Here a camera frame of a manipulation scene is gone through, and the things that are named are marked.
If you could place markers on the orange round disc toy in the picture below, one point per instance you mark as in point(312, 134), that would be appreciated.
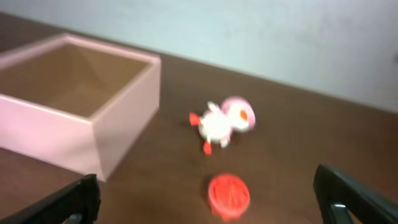
point(228, 196)

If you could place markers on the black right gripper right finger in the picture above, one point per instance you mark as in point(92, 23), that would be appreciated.
point(338, 195)

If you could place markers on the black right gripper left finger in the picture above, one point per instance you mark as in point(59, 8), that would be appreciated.
point(81, 199)

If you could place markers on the pink square wooden box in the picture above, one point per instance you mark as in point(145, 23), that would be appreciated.
point(77, 103)

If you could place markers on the white duck toy pink hat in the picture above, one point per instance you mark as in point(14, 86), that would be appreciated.
point(219, 122)

